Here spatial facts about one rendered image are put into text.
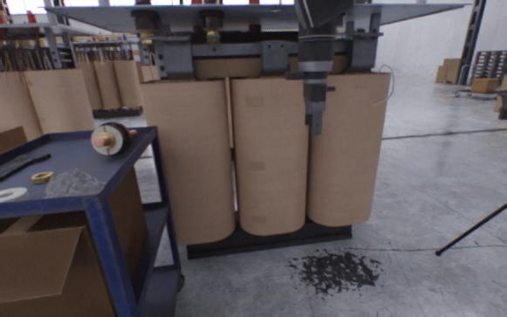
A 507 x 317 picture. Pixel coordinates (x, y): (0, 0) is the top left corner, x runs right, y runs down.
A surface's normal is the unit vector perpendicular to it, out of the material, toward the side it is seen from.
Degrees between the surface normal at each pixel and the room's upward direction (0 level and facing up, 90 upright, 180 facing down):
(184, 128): 90
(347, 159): 90
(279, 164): 90
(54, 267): 26
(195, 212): 90
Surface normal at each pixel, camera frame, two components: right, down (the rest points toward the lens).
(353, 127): 0.15, 0.34
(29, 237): 0.04, -0.69
